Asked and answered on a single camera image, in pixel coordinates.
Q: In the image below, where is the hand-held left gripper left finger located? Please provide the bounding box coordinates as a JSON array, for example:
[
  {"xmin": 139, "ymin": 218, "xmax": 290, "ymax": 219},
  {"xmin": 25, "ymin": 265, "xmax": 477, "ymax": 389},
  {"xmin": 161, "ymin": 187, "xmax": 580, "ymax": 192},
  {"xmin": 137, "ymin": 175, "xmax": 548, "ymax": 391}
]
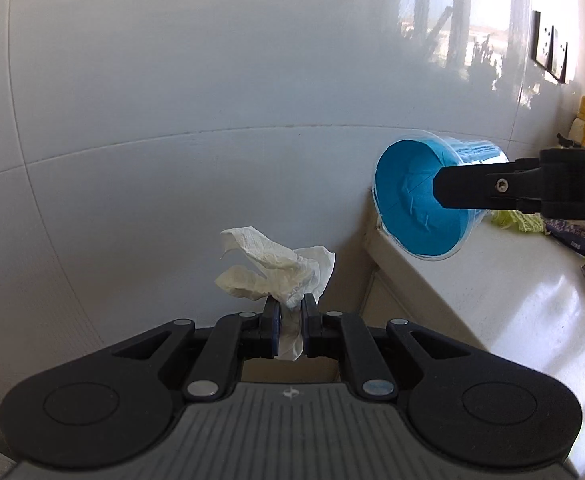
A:
[{"xmin": 107, "ymin": 295, "xmax": 281, "ymax": 402}]

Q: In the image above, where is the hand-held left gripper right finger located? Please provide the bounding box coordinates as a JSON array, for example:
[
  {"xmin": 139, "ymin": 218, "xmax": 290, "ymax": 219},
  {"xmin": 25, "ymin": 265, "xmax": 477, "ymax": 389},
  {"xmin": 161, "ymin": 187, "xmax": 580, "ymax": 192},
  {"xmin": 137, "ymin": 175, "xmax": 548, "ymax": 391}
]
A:
[{"xmin": 302, "ymin": 294, "xmax": 473, "ymax": 401}]

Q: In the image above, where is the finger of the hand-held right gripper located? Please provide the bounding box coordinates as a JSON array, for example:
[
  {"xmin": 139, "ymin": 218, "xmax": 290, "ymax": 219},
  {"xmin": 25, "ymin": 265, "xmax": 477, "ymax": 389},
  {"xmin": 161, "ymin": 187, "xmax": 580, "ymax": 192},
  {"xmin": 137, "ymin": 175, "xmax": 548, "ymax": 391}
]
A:
[{"xmin": 432, "ymin": 158, "xmax": 543, "ymax": 213}]

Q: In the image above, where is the blue snack packet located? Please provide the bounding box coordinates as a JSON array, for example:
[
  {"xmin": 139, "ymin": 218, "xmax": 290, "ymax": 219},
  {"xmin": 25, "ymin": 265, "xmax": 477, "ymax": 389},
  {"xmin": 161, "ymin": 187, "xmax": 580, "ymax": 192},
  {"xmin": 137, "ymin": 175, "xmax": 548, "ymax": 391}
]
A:
[{"xmin": 545, "ymin": 217, "xmax": 585, "ymax": 257}]

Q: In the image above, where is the blue plastic cup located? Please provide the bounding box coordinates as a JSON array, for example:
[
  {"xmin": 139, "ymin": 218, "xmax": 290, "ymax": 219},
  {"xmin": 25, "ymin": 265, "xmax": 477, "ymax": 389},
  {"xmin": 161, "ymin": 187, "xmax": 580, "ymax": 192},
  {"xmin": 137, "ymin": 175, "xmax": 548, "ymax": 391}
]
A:
[{"xmin": 374, "ymin": 129, "xmax": 511, "ymax": 263}]

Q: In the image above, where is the white tissue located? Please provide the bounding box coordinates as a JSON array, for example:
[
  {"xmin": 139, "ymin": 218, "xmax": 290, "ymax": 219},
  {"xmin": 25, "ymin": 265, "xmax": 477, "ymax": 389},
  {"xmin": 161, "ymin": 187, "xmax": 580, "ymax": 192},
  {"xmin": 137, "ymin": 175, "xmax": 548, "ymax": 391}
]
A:
[{"xmin": 214, "ymin": 226, "xmax": 336, "ymax": 362}]

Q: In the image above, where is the yellow-green foam net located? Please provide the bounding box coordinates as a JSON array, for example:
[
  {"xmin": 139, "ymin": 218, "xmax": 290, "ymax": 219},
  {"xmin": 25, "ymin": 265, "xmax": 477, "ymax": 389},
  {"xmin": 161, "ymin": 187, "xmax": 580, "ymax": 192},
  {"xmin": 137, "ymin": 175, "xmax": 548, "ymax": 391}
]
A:
[{"xmin": 489, "ymin": 209, "xmax": 546, "ymax": 235}]

